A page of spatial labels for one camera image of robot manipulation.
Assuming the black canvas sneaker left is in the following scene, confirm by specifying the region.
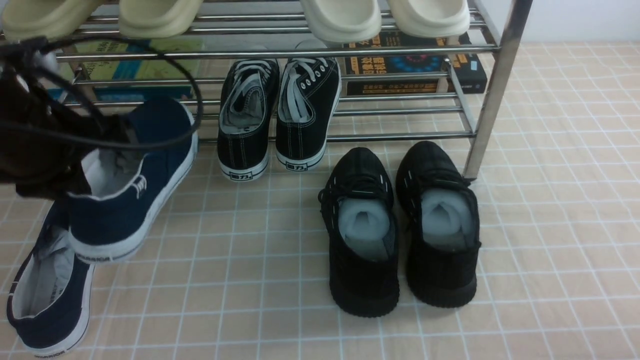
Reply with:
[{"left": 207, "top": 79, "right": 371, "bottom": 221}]
[{"left": 217, "top": 59, "right": 281, "bottom": 182}]

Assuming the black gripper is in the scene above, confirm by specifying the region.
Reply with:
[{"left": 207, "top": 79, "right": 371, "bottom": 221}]
[{"left": 1, "top": 50, "right": 143, "bottom": 200}]

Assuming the black canvas sneaker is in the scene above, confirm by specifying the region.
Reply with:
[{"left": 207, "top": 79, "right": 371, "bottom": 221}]
[
  {"left": 217, "top": 59, "right": 281, "bottom": 182},
  {"left": 275, "top": 57, "right": 342, "bottom": 173}
]

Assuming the beige foam slipper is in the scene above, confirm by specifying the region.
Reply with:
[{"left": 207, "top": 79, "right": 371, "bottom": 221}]
[
  {"left": 1, "top": 0, "right": 104, "bottom": 41},
  {"left": 118, "top": 0, "right": 204, "bottom": 39}
]

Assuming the silver metal shoe rack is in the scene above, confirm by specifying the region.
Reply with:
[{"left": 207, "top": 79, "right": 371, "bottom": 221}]
[{"left": 0, "top": 0, "right": 533, "bottom": 181}]

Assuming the cream foam slipper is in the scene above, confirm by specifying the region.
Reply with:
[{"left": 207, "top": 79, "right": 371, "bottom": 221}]
[
  {"left": 300, "top": 0, "right": 382, "bottom": 44},
  {"left": 387, "top": 0, "right": 471, "bottom": 38}
]

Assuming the navy canvas sneaker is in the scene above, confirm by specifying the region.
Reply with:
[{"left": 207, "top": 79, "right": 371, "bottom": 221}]
[
  {"left": 67, "top": 96, "right": 199, "bottom": 265},
  {"left": 6, "top": 202, "right": 95, "bottom": 359}
]

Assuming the black knit sneaker left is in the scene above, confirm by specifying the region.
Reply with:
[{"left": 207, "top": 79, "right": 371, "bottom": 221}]
[{"left": 318, "top": 146, "right": 400, "bottom": 318}]

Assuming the beige foam slipper far left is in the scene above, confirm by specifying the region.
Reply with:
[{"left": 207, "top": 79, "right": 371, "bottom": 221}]
[{"left": 1, "top": 0, "right": 104, "bottom": 41}]

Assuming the black canvas sneaker right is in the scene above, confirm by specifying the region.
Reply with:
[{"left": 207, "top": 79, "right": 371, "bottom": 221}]
[{"left": 275, "top": 57, "right": 342, "bottom": 173}]

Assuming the black knit sneaker right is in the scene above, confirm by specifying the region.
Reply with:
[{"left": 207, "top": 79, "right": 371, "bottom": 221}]
[{"left": 395, "top": 140, "right": 482, "bottom": 309}]

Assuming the black book stack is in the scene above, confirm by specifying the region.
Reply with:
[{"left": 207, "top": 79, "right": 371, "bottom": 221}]
[{"left": 343, "top": 30, "right": 488, "bottom": 96}]

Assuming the black knit sneaker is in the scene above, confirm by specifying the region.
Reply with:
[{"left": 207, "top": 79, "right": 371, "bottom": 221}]
[
  {"left": 395, "top": 140, "right": 482, "bottom": 309},
  {"left": 318, "top": 146, "right": 400, "bottom": 318}
]

